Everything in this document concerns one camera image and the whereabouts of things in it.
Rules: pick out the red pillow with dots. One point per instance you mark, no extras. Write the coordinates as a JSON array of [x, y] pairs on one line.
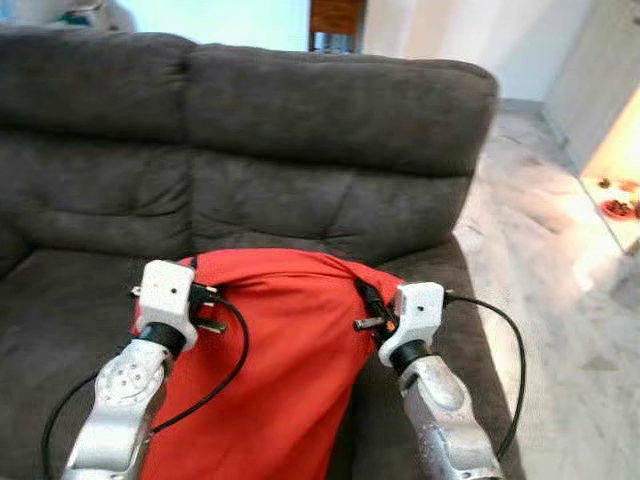
[[290, 370]]

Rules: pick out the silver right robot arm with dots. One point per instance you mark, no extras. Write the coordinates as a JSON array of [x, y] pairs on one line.
[[445, 420]]

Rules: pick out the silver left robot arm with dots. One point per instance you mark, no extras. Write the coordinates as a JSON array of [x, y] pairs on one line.
[[120, 400]]

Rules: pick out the dark grey fabric sofa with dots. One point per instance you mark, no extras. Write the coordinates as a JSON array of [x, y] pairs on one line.
[[300, 130]]

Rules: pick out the white low table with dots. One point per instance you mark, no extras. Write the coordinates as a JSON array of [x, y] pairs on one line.
[[622, 232]]

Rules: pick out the red bowl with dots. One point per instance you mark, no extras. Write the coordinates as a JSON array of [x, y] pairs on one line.
[[619, 208]]

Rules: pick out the brown wooden cabinet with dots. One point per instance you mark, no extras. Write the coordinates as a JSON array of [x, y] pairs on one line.
[[337, 25]]

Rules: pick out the grey tall cabinet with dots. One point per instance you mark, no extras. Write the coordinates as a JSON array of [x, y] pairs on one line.
[[590, 70]]

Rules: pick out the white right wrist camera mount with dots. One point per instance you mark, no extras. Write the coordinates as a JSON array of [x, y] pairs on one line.
[[415, 315]]

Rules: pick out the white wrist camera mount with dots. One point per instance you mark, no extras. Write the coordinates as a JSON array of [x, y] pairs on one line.
[[165, 300], [415, 315]]

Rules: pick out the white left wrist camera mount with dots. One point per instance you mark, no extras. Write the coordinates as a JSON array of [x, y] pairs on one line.
[[165, 300]]

